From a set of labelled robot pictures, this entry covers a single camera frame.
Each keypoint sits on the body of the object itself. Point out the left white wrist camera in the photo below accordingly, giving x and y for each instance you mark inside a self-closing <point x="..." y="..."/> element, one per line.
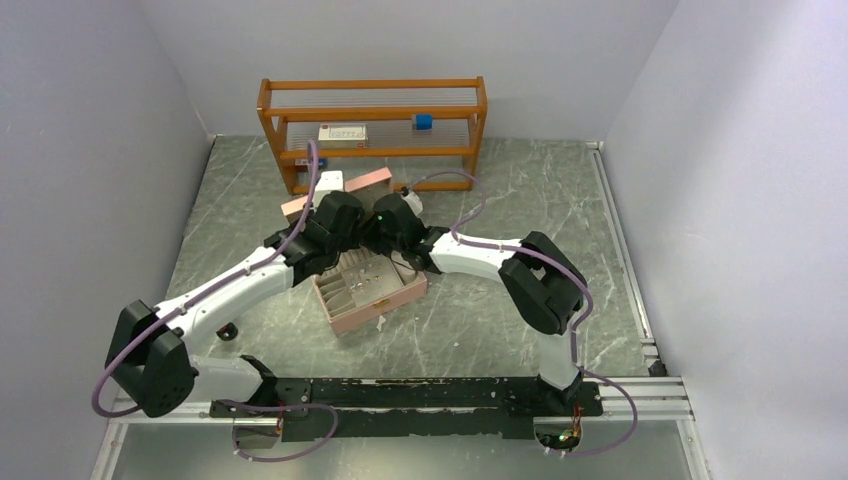
<point x="328" y="182"/>

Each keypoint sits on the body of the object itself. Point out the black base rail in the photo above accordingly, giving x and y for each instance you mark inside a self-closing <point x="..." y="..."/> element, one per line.
<point x="513" y="408"/>

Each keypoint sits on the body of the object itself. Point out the pink jewelry box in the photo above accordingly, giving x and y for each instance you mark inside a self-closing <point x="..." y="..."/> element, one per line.
<point x="362" y="285"/>

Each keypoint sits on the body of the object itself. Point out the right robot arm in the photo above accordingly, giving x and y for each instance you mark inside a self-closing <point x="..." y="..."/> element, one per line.
<point x="548" y="291"/>

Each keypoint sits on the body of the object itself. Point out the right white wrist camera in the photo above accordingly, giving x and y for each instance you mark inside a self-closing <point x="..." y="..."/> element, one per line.
<point x="411" y="198"/>

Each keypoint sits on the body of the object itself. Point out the orange wooden shelf rack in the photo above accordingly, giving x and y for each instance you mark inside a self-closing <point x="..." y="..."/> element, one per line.
<point x="291" y="112"/>

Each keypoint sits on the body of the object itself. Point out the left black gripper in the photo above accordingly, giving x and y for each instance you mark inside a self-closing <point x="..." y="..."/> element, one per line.
<point x="351" y="240"/>

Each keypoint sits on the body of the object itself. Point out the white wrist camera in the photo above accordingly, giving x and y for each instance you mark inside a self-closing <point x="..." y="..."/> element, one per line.
<point x="328" y="182"/>
<point x="411" y="198"/>

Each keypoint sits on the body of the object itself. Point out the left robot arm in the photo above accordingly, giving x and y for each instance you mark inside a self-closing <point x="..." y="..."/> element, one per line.
<point x="151" y="352"/>

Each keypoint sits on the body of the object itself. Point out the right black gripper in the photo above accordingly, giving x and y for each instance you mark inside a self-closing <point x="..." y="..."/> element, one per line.
<point x="368" y="238"/>

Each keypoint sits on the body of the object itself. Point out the red emergency stop button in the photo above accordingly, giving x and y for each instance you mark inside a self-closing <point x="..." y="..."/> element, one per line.
<point x="228" y="332"/>

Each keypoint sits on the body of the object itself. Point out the white red-print box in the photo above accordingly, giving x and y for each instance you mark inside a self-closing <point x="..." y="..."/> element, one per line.
<point x="342" y="135"/>

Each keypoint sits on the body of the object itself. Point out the blue cube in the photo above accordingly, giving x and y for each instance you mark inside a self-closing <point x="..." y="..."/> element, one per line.
<point x="422" y="122"/>

